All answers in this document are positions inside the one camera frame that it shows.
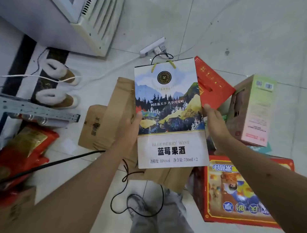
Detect red yellow snack bag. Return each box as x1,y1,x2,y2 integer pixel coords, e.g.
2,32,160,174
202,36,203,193
0,125,60,168

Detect teal snack packet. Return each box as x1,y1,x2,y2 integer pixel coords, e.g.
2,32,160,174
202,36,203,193
256,141,273,155

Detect white cable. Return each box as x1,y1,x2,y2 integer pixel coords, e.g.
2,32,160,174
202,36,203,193
0,55,142,84

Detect person's right hand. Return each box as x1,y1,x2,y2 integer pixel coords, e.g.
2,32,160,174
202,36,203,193
203,103,232,155

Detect person's grey shoe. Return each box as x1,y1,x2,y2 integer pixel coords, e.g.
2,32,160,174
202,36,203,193
126,194,150,218

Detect black cable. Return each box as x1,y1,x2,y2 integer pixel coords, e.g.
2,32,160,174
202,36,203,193
0,53,174,218

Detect person's right forearm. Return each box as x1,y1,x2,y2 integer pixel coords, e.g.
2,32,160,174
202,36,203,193
213,137,307,233

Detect brown fur-lined boot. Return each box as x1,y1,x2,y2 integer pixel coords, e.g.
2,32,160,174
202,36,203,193
35,88,80,110
42,59,81,86

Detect person's grey trousers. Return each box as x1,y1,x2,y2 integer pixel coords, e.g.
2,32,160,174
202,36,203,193
129,188,194,233

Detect landscape print gift box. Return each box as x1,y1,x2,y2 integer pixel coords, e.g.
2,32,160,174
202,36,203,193
134,57,210,169

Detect grey metal shelves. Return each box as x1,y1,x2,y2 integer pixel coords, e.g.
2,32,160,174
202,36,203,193
0,93,81,147

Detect wide clear-taped cardboard box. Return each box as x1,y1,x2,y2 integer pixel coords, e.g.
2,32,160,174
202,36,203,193
124,165,193,192

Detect pink green bottle box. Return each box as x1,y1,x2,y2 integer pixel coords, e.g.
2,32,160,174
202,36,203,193
225,74,278,147

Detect person's left hand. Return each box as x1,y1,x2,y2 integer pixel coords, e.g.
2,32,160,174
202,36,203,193
113,111,142,157

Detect white display fridge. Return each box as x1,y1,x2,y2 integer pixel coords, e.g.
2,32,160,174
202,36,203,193
0,0,125,58

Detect dark red snack bag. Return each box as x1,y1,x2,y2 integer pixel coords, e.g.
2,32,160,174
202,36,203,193
0,153,50,191

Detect person's left forearm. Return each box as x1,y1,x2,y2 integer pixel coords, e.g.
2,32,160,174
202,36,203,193
4,141,135,233

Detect printed brown carton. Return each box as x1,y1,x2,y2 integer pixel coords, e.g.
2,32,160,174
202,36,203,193
0,186,37,227

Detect white power strip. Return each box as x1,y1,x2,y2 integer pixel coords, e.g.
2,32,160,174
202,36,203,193
139,36,167,58

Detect long taped cardboard box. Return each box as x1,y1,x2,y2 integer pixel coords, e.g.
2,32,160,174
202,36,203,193
93,76,138,168

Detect printed-tape brown parcel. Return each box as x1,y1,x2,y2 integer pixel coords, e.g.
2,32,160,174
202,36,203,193
78,105,108,151

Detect large red cartoon gift box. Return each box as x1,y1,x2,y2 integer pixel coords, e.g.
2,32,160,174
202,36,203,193
192,155,295,230

